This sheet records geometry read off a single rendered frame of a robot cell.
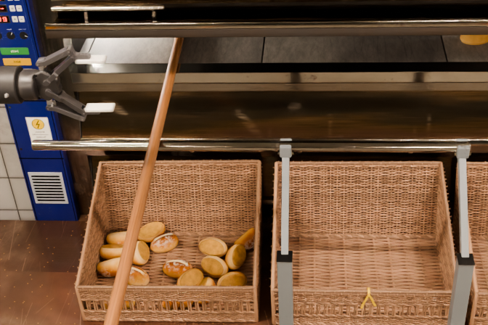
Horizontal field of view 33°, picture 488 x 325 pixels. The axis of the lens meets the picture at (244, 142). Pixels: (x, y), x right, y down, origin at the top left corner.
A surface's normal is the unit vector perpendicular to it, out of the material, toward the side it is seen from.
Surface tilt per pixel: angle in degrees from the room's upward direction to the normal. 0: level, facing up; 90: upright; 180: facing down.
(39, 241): 0
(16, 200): 90
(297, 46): 0
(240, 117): 70
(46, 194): 90
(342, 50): 0
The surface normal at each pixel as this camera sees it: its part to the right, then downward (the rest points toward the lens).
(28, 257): -0.05, -0.80
